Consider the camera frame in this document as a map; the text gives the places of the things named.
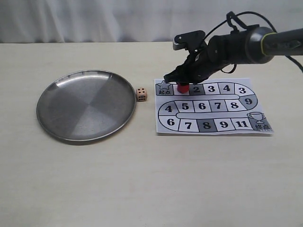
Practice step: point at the wooden die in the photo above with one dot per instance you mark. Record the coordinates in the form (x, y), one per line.
(141, 94)

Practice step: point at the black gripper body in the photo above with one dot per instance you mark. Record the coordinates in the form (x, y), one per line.
(199, 67)

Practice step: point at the round steel plate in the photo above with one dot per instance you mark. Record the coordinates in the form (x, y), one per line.
(86, 106)

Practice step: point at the white backdrop curtain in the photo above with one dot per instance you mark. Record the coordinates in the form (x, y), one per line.
(51, 21)

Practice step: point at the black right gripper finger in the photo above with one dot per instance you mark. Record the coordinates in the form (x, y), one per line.
(186, 82)

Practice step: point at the red cylinder game piece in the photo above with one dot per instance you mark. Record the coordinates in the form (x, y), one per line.
(182, 87)

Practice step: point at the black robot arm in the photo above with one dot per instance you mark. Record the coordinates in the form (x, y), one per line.
(257, 45)

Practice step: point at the paper game board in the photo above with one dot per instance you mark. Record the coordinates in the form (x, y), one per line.
(214, 107)

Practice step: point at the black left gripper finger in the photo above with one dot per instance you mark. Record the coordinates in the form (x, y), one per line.
(173, 76)

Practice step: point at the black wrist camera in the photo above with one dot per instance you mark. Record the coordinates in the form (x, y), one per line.
(189, 41)

